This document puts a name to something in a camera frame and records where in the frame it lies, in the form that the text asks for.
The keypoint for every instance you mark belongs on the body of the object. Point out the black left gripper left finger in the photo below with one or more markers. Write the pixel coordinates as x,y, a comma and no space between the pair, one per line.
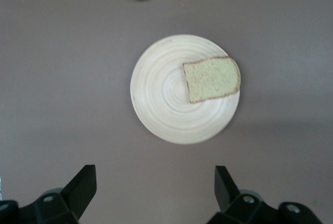
52,208

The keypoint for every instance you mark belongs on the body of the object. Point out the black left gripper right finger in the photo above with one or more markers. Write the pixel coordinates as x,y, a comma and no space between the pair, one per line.
247,208

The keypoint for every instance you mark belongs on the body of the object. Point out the brown bread toast slice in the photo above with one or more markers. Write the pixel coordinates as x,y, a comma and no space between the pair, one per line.
212,79

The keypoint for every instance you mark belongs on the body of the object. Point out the round light wooden plate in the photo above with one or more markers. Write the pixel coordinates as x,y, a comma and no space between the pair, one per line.
161,99

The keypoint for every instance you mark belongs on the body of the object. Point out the brown table cover mat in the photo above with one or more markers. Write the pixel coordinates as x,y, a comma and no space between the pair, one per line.
52,78

